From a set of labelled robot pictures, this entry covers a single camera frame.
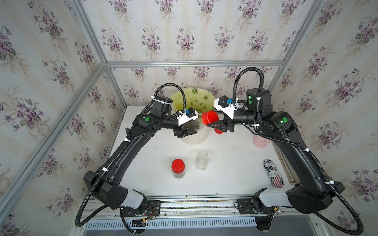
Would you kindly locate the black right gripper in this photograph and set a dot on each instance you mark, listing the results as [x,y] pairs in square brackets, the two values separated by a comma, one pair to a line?
[223,125]

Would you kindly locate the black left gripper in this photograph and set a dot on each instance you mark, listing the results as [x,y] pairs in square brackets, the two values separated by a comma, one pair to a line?
[179,132]

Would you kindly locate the glass tea jar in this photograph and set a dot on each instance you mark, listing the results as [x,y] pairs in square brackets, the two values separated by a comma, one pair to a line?
[202,160]

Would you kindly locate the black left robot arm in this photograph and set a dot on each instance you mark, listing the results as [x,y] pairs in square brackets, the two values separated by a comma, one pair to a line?
[104,185]

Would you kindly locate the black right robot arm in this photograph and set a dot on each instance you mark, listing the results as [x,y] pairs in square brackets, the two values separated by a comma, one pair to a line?
[315,190]

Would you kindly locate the white plastic trash bin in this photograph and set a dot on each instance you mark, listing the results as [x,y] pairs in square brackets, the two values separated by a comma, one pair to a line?
[197,138]

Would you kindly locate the green avocado print bag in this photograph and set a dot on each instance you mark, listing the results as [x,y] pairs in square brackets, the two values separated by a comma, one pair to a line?
[200,99]

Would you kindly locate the pink pen holder cup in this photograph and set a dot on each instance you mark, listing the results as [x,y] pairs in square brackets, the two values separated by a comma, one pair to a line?
[260,142]

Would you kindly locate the printed paper scrap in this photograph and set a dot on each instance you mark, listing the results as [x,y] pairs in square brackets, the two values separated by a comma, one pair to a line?
[273,174]

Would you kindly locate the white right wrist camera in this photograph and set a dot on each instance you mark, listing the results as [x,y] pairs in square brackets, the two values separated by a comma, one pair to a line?
[227,105]

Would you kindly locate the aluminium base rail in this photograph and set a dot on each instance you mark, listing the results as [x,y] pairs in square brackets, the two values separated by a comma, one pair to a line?
[200,212]

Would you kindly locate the aluminium frame bars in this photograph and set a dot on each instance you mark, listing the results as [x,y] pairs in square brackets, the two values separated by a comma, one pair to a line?
[50,50]

